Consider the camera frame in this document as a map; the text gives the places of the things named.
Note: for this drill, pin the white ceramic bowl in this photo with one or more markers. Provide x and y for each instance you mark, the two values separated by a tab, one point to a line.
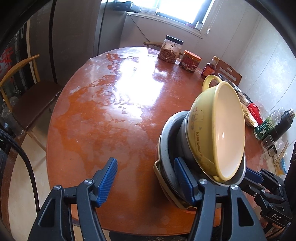
243	98

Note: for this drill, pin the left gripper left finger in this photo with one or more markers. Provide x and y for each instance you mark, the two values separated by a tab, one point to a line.
54	221

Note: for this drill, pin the small steel cup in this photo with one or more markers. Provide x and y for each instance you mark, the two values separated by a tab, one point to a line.
272	150

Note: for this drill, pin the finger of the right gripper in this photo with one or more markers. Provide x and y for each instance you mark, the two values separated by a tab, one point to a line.
254	176

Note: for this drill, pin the white dish with food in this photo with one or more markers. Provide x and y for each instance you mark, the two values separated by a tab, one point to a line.
249	119

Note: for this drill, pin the black thermos flask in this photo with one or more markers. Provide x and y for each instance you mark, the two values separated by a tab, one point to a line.
285	123

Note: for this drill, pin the red tissue pack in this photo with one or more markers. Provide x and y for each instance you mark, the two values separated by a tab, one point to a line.
254	110

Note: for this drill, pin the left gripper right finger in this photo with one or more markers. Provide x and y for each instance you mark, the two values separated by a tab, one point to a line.
238	222

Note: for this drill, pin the wooden chopsticks bundle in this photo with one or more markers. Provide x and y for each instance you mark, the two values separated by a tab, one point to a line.
281	153

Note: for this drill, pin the red jar orange lid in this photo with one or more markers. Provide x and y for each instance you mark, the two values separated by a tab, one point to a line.
189	61

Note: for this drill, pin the yellow shell-shaped plate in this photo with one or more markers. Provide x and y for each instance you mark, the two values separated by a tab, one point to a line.
168	192

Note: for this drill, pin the brown sauce bottle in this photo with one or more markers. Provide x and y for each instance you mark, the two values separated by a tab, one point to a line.
210	67

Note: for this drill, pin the steel round pan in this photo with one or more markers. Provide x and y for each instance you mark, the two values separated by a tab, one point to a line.
169	150

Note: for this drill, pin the yellow bowl with handle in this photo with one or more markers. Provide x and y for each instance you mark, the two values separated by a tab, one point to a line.
216	129

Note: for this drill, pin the small steel bowl far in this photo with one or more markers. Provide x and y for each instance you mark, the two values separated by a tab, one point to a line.
223	78

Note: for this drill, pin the clear plastic cup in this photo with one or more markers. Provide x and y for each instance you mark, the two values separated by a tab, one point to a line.
268	141

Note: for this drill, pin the yellow frame chair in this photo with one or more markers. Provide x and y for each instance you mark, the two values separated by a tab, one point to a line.
34	101

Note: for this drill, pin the deep steel mixing bowl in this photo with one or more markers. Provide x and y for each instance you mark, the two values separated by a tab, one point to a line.
183	145

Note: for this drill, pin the blue cupcake liners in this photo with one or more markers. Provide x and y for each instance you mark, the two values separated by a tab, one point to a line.
280	167

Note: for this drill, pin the wooden chair far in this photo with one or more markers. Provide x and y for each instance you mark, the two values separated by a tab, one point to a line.
228	71

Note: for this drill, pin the green plastic bottle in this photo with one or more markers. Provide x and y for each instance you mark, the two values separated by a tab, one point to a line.
268	124

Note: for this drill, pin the wide steel basin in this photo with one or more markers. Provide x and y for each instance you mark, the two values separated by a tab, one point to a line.
197	170

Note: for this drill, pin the grey refrigerator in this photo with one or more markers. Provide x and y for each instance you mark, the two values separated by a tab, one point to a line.
65	34

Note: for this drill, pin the clear jar black lid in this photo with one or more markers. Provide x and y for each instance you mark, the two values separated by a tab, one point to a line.
170	49

